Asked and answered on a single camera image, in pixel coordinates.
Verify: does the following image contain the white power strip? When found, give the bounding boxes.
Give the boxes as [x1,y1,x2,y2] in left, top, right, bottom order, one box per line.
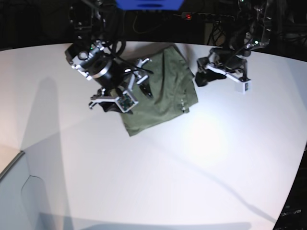
[180,12,235,23]

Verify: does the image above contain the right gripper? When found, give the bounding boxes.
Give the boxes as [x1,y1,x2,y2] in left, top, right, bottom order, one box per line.
[90,57,154,113]

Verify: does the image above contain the black tangled cables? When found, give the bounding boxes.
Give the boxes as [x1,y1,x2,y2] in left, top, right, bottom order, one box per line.
[206,21,228,46]

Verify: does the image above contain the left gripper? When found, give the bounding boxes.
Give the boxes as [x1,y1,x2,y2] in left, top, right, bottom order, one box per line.
[195,47,248,87]

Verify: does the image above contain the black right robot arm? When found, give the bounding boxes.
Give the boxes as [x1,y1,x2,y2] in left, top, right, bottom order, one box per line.
[65,0,153,114]

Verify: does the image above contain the blue plastic bin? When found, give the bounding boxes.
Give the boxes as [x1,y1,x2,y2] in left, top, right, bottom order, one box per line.
[116,0,184,11]

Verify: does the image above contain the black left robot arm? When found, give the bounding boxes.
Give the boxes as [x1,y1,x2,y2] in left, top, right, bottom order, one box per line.
[195,0,273,93]

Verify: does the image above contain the green t-shirt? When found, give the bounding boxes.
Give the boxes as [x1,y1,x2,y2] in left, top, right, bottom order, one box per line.
[121,46,198,137]

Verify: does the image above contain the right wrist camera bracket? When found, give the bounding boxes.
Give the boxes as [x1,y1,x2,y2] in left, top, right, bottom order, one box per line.
[116,68,149,113]

